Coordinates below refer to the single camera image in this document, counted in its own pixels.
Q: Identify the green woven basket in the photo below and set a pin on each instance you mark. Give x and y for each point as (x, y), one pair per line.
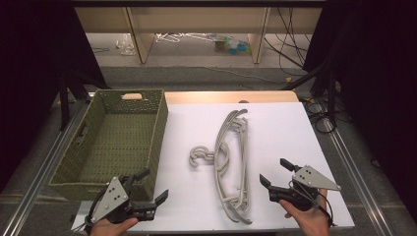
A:
(121, 141)

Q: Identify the clear plastic bag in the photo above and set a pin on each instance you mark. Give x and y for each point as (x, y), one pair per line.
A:
(126, 45)

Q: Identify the colourful plastic items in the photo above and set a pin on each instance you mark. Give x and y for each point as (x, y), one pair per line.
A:
(233, 46)

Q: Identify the black metal stand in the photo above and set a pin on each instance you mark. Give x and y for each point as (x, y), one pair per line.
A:
(65, 101)
(331, 95)

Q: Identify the black curtain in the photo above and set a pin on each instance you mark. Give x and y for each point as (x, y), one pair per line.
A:
(377, 82)
(36, 65)

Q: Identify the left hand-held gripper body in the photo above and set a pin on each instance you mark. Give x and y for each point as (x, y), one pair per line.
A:
(113, 196)

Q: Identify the person's left hand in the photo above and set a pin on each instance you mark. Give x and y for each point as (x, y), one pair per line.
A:
(111, 228)

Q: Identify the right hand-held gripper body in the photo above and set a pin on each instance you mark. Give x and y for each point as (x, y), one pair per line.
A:
(311, 178)

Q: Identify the grey plastic hanger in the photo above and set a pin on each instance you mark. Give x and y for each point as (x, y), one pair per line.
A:
(225, 154)
(244, 164)
(216, 170)

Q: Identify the person's right hand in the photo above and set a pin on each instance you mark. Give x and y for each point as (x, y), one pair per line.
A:
(311, 223)

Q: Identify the white table mat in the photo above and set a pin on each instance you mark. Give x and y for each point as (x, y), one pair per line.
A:
(278, 137)

